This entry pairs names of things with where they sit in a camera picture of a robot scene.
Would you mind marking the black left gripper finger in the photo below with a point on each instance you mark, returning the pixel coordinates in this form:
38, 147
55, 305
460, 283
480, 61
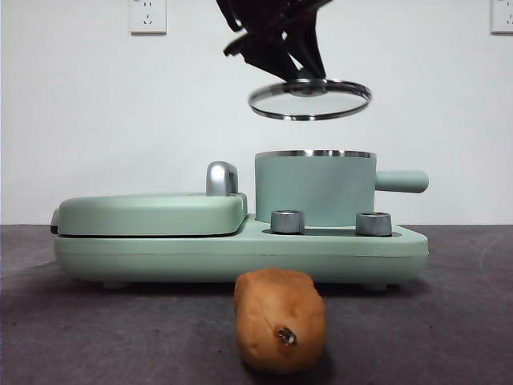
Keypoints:
310, 44
272, 54

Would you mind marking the glass lid with green knob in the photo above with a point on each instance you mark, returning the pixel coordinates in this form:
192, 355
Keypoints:
312, 94

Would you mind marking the brown potato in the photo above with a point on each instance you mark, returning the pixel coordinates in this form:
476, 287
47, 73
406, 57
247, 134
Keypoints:
276, 321

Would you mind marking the silver control knob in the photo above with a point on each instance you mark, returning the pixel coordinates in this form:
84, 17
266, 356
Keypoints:
373, 224
288, 221

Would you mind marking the green hinged griddle cover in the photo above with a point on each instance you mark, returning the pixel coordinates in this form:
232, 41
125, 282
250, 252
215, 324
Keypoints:
148, 212

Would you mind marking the green breakfast machine base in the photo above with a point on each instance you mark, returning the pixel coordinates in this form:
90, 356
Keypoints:
200, 260

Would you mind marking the white wall socket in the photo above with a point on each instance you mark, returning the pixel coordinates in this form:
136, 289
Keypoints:
147, 16
503, 16

